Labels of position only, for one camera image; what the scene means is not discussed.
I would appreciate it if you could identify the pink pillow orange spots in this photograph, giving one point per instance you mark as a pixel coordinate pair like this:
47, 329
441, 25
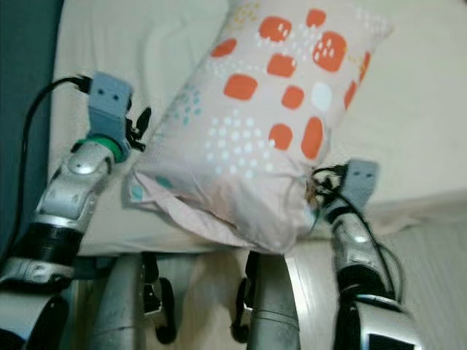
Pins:
270, 109

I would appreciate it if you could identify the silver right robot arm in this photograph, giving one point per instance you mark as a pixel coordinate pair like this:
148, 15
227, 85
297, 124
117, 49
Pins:
354, 240

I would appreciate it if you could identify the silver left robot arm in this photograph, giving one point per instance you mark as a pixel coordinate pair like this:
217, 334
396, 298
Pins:
76, 189

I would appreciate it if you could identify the cream bed mattress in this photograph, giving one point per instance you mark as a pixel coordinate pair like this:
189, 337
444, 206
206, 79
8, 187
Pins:
160, 44

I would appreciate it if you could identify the grey robot right leg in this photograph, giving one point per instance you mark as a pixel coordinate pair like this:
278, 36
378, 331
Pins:
273, 306

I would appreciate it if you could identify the grey robot leg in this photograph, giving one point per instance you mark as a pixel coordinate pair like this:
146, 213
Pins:
273, 306
128, 306

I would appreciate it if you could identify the grey robot left leg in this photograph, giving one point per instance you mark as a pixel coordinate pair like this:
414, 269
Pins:
128, 306

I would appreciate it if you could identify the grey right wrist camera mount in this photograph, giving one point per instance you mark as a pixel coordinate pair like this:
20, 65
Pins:
361, 182

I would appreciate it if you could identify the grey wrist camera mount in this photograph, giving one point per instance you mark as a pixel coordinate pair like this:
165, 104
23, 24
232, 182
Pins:
361, 182
109, 102

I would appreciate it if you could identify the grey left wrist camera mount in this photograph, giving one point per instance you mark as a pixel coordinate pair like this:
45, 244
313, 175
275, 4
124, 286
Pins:
109, 102

